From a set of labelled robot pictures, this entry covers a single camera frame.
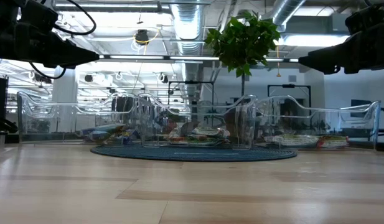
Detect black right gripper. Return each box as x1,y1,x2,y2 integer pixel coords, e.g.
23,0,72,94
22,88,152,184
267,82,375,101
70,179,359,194
297,21,384,76

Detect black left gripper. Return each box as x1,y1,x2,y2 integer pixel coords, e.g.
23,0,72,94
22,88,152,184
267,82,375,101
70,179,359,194
0,22,100,70

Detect light blue granola bar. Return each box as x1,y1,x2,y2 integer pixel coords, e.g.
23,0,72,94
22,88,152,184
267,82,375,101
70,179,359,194
80,123,128,136

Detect granola bar nutrition facts side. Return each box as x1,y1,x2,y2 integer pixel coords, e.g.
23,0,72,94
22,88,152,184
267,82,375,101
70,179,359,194
263,134,321,148

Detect dark blue granola bar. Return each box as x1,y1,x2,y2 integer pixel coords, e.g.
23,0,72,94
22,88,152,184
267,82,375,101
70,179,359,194
116,128,140,146

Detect rectangular ceiling light panel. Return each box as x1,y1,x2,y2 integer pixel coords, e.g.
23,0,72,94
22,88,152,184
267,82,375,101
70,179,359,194
280,33,351,48

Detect white building pillar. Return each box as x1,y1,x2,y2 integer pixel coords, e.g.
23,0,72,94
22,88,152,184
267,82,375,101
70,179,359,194
51,67,79,133

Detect clear plastic bin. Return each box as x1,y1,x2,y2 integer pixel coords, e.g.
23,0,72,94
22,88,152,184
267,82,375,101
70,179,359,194
255,95,382,151
137,92,258,149
17,91,142,146

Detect green leafy potted tree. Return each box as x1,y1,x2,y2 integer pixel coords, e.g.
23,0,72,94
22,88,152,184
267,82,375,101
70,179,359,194
204,9,282,98

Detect long ceiling light bar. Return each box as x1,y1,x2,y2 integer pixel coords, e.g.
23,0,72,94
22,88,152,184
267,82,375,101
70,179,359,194
98,54,300,63

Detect round blue woven mat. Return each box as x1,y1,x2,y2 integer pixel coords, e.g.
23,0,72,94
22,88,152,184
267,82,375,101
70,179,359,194
90,143,299,162

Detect black left gripper cable loop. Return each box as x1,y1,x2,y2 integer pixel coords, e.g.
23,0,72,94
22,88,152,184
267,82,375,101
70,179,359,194
29,62,68,80

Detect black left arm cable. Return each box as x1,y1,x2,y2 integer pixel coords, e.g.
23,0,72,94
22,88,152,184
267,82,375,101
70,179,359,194
53,0,97,36

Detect black metal frame stand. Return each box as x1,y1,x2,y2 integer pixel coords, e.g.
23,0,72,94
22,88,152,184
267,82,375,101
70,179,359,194
266,83,312,108

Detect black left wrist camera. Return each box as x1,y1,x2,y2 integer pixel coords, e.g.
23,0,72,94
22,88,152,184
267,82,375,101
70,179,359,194
19,0,60,34

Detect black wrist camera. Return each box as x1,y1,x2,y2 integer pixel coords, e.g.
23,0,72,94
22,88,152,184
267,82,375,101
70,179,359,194
19,0,60,34
344,2,384,35

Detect dark wall screen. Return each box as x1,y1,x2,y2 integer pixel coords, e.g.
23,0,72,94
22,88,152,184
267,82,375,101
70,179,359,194
350,98,373,118

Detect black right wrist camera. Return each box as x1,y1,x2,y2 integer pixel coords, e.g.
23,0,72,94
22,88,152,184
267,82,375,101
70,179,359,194
344,2,384,35

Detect silver slanted ceiling duct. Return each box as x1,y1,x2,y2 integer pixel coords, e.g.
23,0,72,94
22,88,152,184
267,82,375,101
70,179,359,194
261,0,308,26

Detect black ceiling device yellow cable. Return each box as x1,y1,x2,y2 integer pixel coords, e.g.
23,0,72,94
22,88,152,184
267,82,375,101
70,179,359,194
134,29,150,46

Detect silver corrugated ceiling duct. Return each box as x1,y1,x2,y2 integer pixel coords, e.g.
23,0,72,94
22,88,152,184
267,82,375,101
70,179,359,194
169,0,208,57

